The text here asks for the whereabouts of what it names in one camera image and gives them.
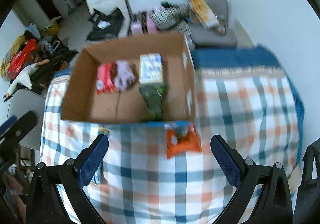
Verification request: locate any black bag on chair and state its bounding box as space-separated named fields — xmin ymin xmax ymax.
xmin=86 ymin=8 xmax=125 ymax=41

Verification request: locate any orange snack packet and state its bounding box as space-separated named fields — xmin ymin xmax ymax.
xmin=165 ymin=123 xmax=202 ymax=159

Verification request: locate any long blue snack packet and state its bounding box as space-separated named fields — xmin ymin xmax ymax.
xmin=93 ymin=127 xmax=110 ymax=184

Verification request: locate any pink suitcase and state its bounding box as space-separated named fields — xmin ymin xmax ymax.
xmin=131 ymin=11 xmax=158 ymax=35

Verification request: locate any white goose plush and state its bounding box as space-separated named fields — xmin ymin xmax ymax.
xmin=3 ymin=59 xmax=50 ymax=100

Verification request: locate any grey chair far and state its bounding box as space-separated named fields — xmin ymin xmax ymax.
xmin=188 ymin=0 xmax=237 ymax=48

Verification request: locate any red plastic bag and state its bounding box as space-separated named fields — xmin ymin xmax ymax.
xmin=7 ymin=39 xmax=37 ymax=80

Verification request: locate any red snack packet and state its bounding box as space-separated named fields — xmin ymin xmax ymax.
xmin=96 ymin=62 xmax=118 ymax=94

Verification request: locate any white blue tissue pack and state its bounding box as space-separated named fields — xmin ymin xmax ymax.
xmin=139 ymin=53 xmax=164 ymax=84

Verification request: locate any yellow printed box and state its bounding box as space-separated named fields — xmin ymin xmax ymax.
xmin=189 ymin=0 xmax=219 ymax=28

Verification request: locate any green snack packet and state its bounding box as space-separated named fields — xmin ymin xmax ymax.
xmin=139 ymin=83 xmax=168 ymax=121

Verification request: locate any white leather chair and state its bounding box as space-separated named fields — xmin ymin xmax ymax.
xmin=86 ymin=0 xmax=131 ymax=38

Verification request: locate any plaid quilt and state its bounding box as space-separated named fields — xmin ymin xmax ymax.
xmin=39 ymin=68 xmax=303 ymax=224

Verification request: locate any patterned black white bag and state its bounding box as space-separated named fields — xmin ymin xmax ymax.
xmin=149 ymin=4 xmax=190 ymax=31

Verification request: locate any grey chair near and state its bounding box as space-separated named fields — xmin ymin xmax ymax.
xmin=7 ymin=89 xmax=46 ymax=151

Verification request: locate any cardboard box blue front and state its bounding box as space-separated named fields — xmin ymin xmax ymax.
xmin=61 ymin=33 xmax=196 ymax=126

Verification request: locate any grey chair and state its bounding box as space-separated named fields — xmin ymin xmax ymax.
xmin=7 ymin=89 xmax=46 ymax=151
xmin=188 ymin=0 xmax=237 ymax=48

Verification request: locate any tape roll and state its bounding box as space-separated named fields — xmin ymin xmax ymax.
xmin=216 ymin=25 xmax=226 ymax=35

